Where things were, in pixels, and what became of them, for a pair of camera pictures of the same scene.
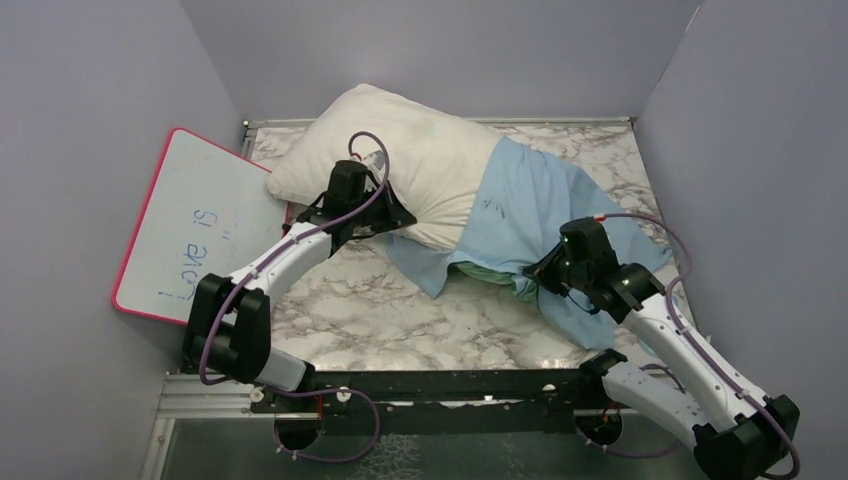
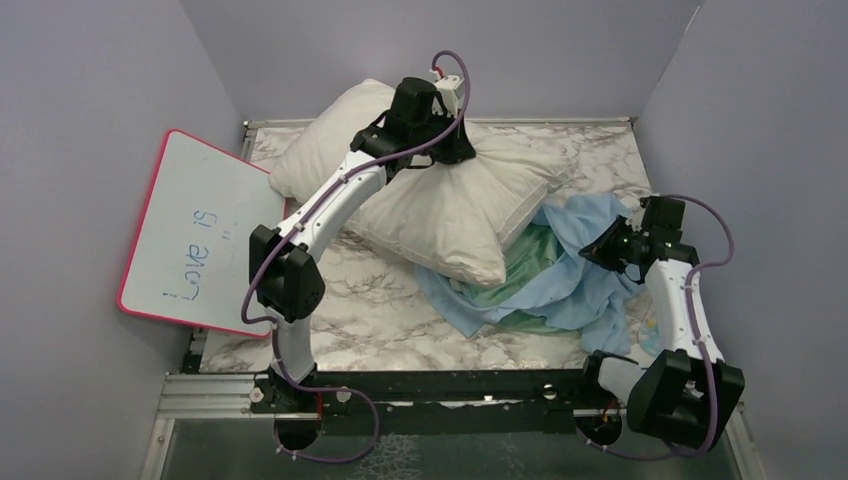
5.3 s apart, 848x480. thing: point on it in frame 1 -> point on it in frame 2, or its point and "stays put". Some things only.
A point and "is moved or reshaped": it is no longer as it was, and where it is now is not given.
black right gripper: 544,271 -> 599,251
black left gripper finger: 395,216 -> 455,147
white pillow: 428,159 is moved or reshaped
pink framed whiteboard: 206,211 stays put
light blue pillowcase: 528,195 is moved or reshaped
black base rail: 442,402 stays put
